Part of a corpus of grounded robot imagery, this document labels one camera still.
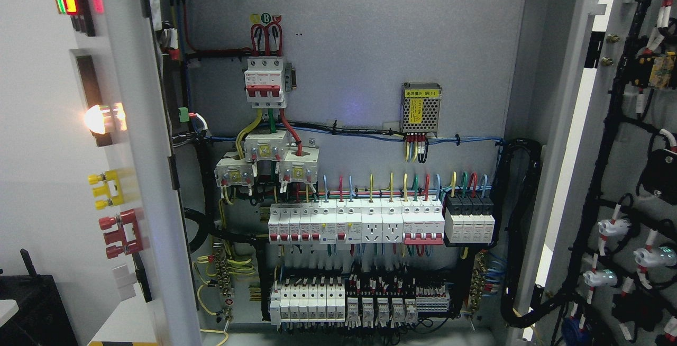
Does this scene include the grey cabinet door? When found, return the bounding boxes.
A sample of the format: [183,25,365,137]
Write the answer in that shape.
[75,0,202,345]
[534,0,675,345]

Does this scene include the white current transformers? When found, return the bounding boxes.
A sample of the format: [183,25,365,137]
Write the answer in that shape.
[214,130,319,196]

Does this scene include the white socket breaker row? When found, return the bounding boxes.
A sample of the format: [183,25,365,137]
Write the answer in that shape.
[268,197,444,250]

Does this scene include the metal mesh power supply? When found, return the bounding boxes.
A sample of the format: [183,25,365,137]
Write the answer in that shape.
[400,83,442,134]

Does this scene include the red white main breaker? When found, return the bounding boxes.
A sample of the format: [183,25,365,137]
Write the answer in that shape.
[244,57,297,109]

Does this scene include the black white surge protector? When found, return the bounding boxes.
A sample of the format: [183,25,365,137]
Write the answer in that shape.
[443,194,495,249]

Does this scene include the lower white breaker row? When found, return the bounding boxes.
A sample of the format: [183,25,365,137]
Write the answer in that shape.
[269,276,346,327]

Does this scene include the red terminal connector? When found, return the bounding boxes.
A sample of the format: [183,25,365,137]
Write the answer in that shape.
[98,209,144,259]

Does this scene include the yellow terminal connector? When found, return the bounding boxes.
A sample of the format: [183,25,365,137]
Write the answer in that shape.
[88,168,140,210]

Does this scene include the white glowing indicator lamp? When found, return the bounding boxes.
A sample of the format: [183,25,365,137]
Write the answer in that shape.
[84,102,127,135]

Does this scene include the black digital power meter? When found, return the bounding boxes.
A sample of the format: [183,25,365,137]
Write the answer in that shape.
[74,54,104,109]

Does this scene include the red indicator lamp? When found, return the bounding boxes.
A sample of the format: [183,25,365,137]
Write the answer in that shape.
[54,0,104,37]

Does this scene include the black box on floor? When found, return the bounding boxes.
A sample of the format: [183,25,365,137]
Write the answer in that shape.
[1,249,78,345]

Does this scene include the black cable loom left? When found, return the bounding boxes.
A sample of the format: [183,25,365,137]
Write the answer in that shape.
[182,134,270,321]

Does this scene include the black cable loom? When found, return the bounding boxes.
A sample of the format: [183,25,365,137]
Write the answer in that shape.
[182,134,270,321]
[495,139,543,329]

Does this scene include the white rotary selector switch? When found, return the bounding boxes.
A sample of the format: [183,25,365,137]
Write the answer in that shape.
[112,265,153,303]

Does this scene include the black cable loom right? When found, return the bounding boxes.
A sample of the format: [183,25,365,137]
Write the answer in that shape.
[495,139,543,329]

